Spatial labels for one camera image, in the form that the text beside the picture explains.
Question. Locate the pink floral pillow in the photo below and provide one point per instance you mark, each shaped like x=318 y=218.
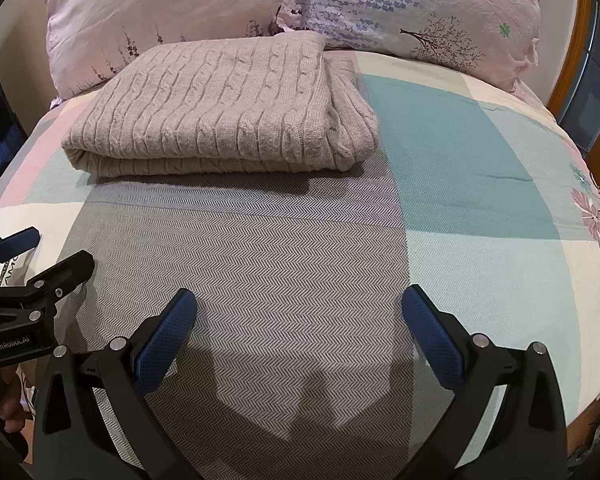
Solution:
x=165 y=10

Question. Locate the pink pillow with tree print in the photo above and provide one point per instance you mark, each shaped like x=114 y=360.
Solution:
x=430 y=5

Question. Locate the wooden bed frame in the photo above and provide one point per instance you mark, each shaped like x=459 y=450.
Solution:
x=572 y=60

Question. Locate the person's left hand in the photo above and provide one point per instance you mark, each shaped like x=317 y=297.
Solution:
x=14 y=400

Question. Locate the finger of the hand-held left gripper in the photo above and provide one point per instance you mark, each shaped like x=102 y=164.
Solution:
x=65 y=271
x=14 y=243

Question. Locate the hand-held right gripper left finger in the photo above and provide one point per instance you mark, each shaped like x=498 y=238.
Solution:
x=164 y=346

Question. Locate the white printed cloth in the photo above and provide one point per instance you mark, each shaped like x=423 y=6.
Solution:
x=11 y=269

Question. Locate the patchwork pastel bed sheet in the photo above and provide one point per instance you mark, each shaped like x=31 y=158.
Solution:
x=330 y=240

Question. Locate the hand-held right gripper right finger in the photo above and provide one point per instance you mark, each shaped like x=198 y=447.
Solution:
x=434 y=347

